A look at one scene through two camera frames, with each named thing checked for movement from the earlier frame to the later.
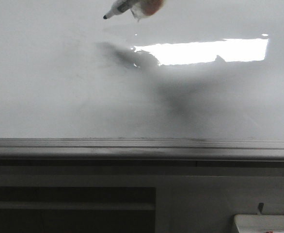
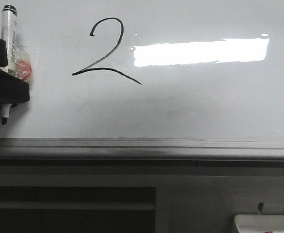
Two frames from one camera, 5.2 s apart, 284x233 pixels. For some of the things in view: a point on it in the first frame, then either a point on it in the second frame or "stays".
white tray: [257, 223] stays
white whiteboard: [195, 69] stays
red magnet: [146, 8] -> [21, 62]
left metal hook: [260, 207] stays
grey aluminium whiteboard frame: [144, 149] stays
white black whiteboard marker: [118, 7] -> [9, 34]
